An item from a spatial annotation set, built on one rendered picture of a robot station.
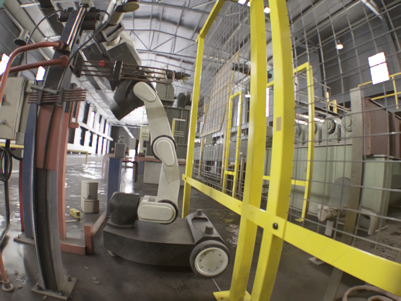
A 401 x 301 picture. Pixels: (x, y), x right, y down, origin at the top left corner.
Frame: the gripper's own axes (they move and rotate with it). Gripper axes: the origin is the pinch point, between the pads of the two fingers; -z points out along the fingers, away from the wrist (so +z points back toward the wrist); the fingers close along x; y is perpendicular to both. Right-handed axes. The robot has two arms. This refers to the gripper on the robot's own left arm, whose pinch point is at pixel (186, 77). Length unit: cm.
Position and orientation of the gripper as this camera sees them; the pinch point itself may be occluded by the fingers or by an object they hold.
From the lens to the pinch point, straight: 195.4
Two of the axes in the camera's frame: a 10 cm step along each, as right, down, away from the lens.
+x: -2.6, 0.3, 9.7
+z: -9.6, -1.0, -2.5
